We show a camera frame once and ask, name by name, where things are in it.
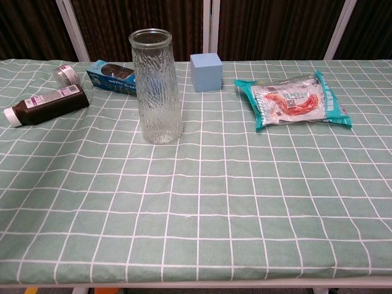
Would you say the clear glass cup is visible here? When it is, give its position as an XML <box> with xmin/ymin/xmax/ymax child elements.
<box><xmin>128</xmin><ymin>28</ymin><xmax>184</xmax><ymax>145</ymax></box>

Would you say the green checked tablecloth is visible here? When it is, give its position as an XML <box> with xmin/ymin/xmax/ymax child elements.
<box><xmin>0</xmin><ymin>58</ymin><xmax>392</xmax><ymax>286</ymax></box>

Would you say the light blue cube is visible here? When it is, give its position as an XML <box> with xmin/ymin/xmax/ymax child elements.
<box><xmin>189</xmin><ymin>53</ymin><xmax>224</xmax><ymax>92</ymax></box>

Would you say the teal snack bag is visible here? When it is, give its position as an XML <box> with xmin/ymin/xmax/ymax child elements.
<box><xmin>234</xmin><ymin>70</ymin><xmax>352</xmax><ymax>133</ymax></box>

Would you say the blue cookie box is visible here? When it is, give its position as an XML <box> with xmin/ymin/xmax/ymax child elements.
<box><xmin>85</xmin><ymin>59</ymin><xmax>138</xmax><ymax>97</ymax></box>

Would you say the dark brown partition panel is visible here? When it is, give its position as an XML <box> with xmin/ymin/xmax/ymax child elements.
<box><xmin>333</xmin><ymin>0</ymin><xmax>392</xmax><ymax>61</ymax></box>
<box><xmin>69</xmin><ymin>0</ymin><xmax>205</xmax><ymax>62</ymax></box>
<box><xmin>0</xmin><ymin>0</ymin><xmax>78</xmax><ymax>61</ymax></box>
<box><xmin>217</xmin><ymin>0</ymin><xmax>347</xmax><ymax>61</ymax></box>

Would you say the small clear jar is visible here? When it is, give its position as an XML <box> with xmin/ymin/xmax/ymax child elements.
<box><xmin>52</xmin><ymin>63</ymin><xmax>82</xmax><ymax>86</ymax></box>

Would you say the brown bottle with white cap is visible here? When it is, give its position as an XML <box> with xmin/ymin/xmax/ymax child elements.
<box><xmin>3</xmin><ymin>83</ymin><xmax>90</xmax><ymax>127</ymax></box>

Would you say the white partition frame post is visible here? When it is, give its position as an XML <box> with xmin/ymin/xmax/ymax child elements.
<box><xmin>323</xmin><ymin>0</ymin><xmax>358</xmax><ymax>61</ymax></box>
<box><xmin>202</xmin><ymin>0</ymin><xmax>213</xmax><ymax>55</ymax></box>
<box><xmin>55</xmin><ymin>0</ymin><xmax>91</xmax><ymax>62</ymax></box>
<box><xmin>211</xmin><ymin>0</ymin><xmax>221</xmax><ymax>61</ymax></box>

